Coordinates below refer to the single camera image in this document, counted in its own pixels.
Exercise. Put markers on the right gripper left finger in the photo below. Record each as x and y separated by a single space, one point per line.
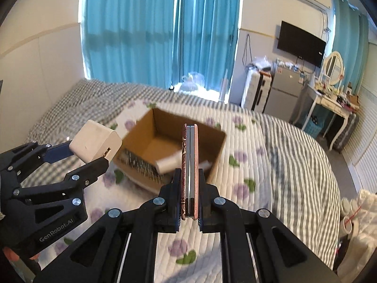
120 246

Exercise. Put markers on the white oval vanity mirror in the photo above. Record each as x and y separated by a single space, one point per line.
333 69

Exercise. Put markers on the white louvered wardrobe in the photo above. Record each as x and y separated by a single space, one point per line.
360 151

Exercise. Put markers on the brown cardboard box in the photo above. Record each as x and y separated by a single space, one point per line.
158 134

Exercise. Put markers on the silver mini fridge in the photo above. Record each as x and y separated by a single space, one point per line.
286 88

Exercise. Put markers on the black wall television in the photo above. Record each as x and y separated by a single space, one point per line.
301 44

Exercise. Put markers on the teal side curtain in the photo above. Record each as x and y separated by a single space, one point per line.
351 41

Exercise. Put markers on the white bundle with red string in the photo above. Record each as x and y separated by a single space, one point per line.
360 228

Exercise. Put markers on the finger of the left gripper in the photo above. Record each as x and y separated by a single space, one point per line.
85 172
51 154

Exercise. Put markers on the white headboard panel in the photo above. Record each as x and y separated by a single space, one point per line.
35 76

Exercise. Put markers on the floral quilted white blanket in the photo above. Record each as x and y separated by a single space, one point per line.
206 182

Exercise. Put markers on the left hand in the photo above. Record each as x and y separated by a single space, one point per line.
12 256

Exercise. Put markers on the clear plastic bag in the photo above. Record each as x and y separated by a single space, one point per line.
192 82

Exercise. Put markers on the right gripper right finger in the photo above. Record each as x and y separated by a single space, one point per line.
256 246

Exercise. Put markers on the white power adapter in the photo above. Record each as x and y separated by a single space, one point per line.
172 162

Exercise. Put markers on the teal window curtains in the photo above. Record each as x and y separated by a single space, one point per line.
157 42

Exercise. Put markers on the white dressing table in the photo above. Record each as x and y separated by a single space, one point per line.
350 118

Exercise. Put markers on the pink floral card box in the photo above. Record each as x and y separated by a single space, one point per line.
189 203

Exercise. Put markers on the white suitcase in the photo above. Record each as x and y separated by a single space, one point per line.
256 90

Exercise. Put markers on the grey checked bed cover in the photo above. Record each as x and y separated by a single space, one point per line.
294 167

